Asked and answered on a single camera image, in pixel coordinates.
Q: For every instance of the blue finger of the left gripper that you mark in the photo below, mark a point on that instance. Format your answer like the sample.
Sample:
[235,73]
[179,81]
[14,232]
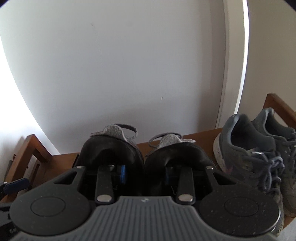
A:
[15,186]

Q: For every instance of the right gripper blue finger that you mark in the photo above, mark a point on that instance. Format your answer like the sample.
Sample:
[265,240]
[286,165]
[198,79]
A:
[122,173]

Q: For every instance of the black silver sneaker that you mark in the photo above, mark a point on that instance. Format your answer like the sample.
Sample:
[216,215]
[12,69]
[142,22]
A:
[173,166]
[102,156]

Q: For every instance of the grey blue sneaker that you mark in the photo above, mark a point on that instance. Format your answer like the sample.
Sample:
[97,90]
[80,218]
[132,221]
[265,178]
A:
[251,157]
[284,138]

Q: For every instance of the brown wooden shoe rack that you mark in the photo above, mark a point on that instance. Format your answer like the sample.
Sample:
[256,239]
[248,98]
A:
[56,210]

